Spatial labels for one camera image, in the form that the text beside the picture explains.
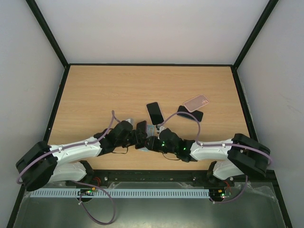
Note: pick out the white slotted cable duct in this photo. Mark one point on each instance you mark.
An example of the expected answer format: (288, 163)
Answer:
(124, 193)

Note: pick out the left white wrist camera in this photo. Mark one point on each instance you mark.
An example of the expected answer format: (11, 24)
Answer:
(130, 120)

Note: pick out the light blue phone case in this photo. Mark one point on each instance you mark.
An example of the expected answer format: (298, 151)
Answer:
(150, 132)

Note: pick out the blue phone black screen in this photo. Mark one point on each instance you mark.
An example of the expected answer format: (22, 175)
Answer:
(183, 112)

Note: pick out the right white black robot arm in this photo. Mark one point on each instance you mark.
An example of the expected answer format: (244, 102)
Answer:
(239, 155)

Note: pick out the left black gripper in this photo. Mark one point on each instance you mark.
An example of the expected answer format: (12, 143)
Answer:
(137, 138)

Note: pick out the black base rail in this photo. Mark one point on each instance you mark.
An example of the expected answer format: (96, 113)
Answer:
(194, 178)

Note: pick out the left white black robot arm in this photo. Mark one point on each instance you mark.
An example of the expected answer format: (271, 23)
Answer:
(45, 163)

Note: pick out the black metal enclosure frame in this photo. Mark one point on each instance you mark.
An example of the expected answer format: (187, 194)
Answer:
(253, 35)

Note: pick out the pink translucent phone case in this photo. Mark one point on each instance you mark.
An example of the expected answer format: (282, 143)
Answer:
(196, 103)

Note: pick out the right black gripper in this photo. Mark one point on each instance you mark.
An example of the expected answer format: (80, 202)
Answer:
(151, 142)

